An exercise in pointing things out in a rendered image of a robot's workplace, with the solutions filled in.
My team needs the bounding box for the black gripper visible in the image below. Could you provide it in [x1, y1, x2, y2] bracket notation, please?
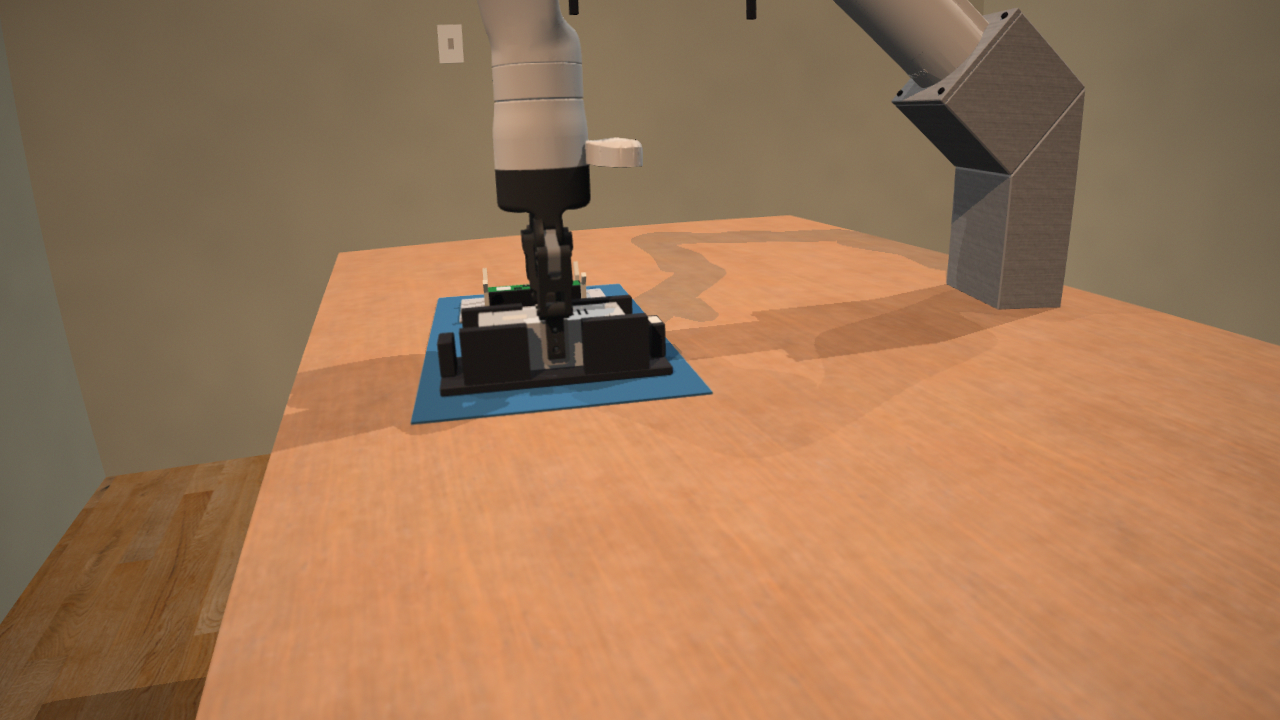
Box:
[495, 165, 591, 365]

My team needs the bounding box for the grey rectangular cover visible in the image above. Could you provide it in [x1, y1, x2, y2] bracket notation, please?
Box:
[479, 302, 625, 370]

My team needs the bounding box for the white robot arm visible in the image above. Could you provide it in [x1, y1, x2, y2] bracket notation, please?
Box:
[477, 0, 989, 170]

